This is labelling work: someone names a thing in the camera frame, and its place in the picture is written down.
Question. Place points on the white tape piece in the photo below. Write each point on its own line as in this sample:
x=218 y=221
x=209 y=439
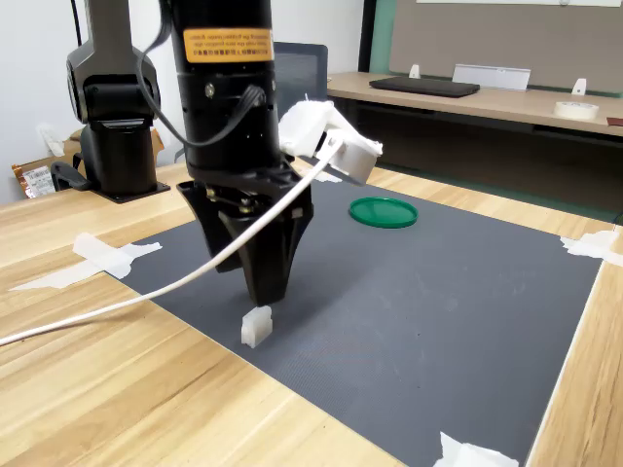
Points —
x=328 y=177
x=462 y=455
x=591 y=245
x=104 y=255

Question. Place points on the small brown flat object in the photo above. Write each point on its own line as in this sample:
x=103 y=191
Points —
x=614 y=121

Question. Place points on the small white plastic terminal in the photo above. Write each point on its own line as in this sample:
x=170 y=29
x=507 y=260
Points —
x=255 y=328

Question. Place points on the black keyboard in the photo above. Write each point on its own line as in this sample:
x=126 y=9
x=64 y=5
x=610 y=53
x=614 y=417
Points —
x=423 y=86

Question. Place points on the small white desk bracket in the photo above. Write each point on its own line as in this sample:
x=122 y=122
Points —
x=579 y=86
x=414 y=71

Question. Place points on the round green lid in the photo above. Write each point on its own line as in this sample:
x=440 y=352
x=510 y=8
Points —
x=383 y=212

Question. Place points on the brown cardboard box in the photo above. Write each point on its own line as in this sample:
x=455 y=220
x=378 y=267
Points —
x=34 y=180

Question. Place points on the white camera box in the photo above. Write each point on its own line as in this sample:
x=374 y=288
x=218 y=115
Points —
x=311 y=129

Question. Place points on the dark grey office chair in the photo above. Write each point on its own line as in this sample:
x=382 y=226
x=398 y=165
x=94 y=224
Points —
x=299 y=73

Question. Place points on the dark grey mat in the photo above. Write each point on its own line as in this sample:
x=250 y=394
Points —
x=414 y=316

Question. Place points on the grey-brown partition panel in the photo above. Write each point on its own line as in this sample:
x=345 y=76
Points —
x=487 y=39

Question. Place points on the black door frame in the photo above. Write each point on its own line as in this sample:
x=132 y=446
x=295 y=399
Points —
x=367 y=34

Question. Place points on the white tape roll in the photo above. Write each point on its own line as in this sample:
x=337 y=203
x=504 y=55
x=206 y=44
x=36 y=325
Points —
x=575 y=110

